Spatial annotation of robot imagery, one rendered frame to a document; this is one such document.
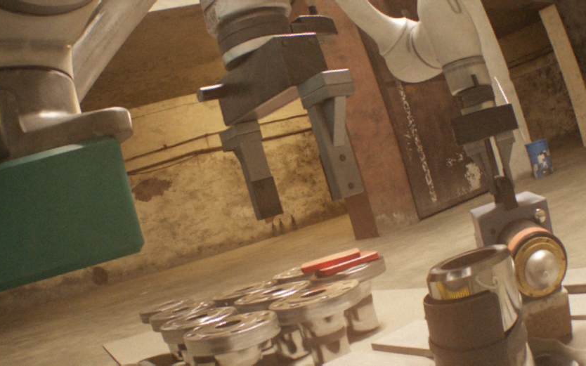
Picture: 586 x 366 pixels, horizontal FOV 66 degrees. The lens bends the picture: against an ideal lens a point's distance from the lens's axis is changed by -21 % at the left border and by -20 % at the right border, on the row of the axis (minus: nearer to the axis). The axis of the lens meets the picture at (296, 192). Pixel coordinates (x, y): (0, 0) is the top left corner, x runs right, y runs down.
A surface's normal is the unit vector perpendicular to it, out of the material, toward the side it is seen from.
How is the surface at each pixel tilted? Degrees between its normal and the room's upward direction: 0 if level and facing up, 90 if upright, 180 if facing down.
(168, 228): 90
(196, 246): 89
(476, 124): 90
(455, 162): 90
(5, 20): 161
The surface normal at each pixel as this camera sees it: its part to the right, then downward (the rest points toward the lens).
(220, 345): -0.12, 0.02
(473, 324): -0.40, 0.11
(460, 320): -0.59, 0.16
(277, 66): -0.81, 0.23
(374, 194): 0.45, -0.14
